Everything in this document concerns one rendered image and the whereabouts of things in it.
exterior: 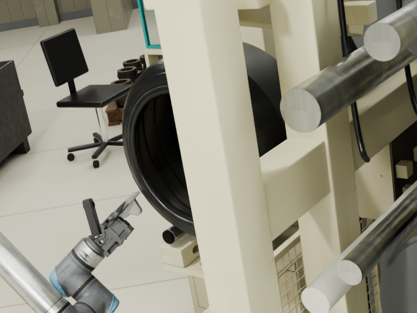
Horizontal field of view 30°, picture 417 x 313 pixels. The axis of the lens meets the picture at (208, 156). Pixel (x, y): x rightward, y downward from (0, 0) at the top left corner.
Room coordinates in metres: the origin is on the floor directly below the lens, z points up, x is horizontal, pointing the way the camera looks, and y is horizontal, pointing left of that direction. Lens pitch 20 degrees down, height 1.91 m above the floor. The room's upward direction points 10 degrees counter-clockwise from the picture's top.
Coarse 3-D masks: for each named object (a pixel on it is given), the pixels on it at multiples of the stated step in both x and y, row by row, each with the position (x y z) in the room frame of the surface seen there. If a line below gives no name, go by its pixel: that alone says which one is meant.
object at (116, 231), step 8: (104, 224) 2.10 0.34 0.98; (112, 224) 2.10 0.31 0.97; (120, 224) 2.10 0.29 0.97; (128, 224) 2.14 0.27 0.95; (104, 232) 2.11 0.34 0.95; (112, 232) 2.09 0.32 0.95; (120, 232) 2.09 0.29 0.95; (128, 232) 2.08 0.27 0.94; (88, 240) 2.10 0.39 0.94; (96, 240) 2.10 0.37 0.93; (104, 240) 2.10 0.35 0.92; (112, 240) 2.10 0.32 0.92; (120, 240) 2.08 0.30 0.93; (96, 248) 2.08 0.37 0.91; (104, 248) 2.09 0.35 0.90; (112, 248) 2.10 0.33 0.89
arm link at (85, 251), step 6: (84, 240) 2.10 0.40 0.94; (78, 246) 2.09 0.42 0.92; (84, 246) 2.08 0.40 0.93; (90, 246) 2.09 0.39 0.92; (78, 252) 2.08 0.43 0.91; (84, 252) 2.07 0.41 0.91; (90, 252) 2.07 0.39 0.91; (96, 252) 2.08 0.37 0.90; (84, 258) 2.07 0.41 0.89; (90, 258) 2.06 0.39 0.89; (96, 258) 2.07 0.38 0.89; (102, 258) 2.08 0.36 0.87; (90, 264) 2.06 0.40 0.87; (96, 264) 2.08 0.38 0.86
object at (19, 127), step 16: (0, 64) 6.11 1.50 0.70; (0, 80) 5.78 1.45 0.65; (16, 80) 6.05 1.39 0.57; (0, 96) 5.71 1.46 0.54; (16, 96) 5.96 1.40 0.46; (0, 112) 5.64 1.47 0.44; (16, 112) 5.90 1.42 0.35; (0, 128) 5.59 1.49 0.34; (16, 128) 5.84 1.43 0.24; (0, 144) 5.52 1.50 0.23; (16, 144) 5.77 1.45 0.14; (0, 160) 5.46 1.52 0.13
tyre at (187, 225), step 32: (160, 64) 2.07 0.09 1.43; (256, 64) 2.02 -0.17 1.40; (128, 96) 2.14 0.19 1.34; (160, 96) 2.30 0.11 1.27; (256, 96) 1.91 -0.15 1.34; (128, 128) 2.13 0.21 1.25; (160, 128) 2.32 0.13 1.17; (256, 128) 1.86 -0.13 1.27; (128, 160) 2.15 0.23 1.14; (160, 160) 2.27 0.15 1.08; (160, 192) 2.20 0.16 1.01; (192, 224) 2.01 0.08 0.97
